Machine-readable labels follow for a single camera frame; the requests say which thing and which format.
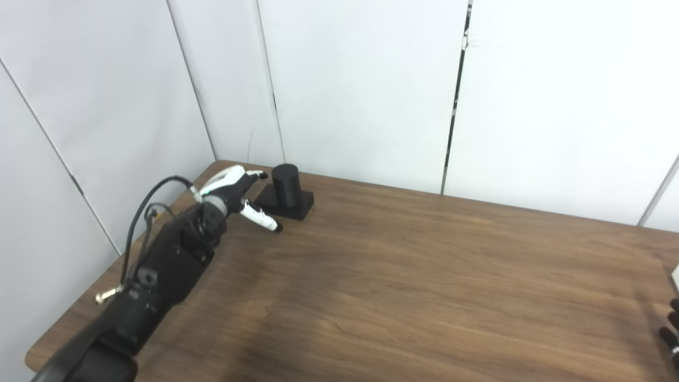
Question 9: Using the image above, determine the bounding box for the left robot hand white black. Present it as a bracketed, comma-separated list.
[199, 165, 283, 233]

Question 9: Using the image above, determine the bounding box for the black peg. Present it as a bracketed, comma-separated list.
[255, 163, 315, 221]

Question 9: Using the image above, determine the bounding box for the thin cable with yellow connector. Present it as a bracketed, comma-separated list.
[95, 203, 176, 305]

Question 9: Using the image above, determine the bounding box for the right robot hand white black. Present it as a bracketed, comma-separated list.
[659, 298, 679, 367]

